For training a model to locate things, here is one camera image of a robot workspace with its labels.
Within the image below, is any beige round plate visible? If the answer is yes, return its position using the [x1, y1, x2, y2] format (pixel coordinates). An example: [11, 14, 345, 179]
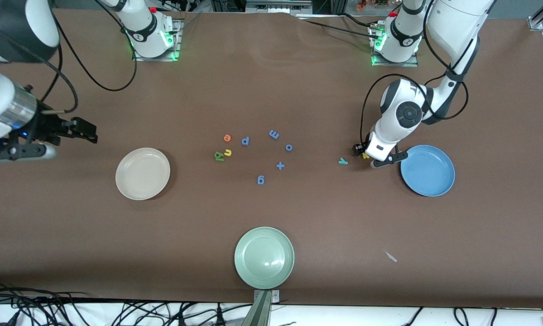
[115, 148, 171, 201]

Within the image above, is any blue round plate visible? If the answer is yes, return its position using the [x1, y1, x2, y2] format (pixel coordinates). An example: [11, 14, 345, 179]
[400, 145, 456, 197]

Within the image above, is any brown table cover sheet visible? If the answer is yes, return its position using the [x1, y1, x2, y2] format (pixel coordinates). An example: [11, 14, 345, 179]
[0, 8, 543, 309]

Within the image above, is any pale green round plate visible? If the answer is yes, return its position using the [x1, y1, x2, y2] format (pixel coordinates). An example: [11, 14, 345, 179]
[234, 227, 295, 290]

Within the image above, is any dark background equipment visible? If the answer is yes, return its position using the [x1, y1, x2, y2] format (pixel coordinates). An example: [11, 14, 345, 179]
[210, 0, 340, 16]

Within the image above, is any grey metal pole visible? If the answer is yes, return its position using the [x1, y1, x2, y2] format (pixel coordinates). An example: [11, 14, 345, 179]
[241, 291, 272, 326]

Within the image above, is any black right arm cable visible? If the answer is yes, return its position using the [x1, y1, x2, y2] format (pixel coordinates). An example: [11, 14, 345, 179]
[24, 0, 138, 115]

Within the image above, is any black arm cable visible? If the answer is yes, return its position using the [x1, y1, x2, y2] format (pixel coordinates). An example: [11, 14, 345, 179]
[24, 0, 138, 115]
[360, 14, 470, 150]

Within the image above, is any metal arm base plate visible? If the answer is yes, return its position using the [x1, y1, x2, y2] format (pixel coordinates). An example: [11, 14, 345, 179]
[132, 18, 182, 62]
[371, 25, 419, 67]

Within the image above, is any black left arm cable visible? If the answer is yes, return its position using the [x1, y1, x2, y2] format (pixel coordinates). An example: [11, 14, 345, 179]
[360, 14, 470, 150]

